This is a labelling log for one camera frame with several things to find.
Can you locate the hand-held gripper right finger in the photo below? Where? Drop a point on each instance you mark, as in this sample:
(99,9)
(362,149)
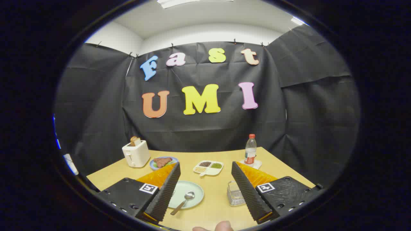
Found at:
(249,192)

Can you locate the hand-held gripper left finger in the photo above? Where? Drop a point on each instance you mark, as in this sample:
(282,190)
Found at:
(167,192)

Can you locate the light green plate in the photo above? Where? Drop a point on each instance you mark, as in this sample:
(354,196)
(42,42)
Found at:
(181,189)

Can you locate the blue plate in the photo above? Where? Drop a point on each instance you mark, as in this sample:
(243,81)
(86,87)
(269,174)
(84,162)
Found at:
(159,168)

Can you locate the white coaster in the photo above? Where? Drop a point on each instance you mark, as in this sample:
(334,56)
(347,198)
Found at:
(257,165)

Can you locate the brown steak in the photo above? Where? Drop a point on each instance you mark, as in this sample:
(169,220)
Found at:
(162,161)

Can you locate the clear bottle with red cap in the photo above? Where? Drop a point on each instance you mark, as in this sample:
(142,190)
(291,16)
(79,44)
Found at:
(250,150)

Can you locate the white divided seasoning dish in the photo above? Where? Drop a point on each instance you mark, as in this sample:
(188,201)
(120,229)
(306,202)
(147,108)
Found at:
(212,171)

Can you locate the white toaster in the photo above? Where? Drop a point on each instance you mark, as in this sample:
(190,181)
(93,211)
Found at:
(138,155)

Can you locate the toast slice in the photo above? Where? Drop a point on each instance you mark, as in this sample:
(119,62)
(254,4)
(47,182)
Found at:
(134,141)

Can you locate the black backdrop cloth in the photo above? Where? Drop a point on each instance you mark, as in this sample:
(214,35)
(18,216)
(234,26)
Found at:
(208,128)

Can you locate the small ceiling light panel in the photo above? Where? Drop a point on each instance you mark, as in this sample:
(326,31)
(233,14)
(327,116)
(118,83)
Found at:
(297,21)

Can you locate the wide ceiling light panel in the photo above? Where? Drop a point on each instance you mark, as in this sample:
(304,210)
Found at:
(192,2)

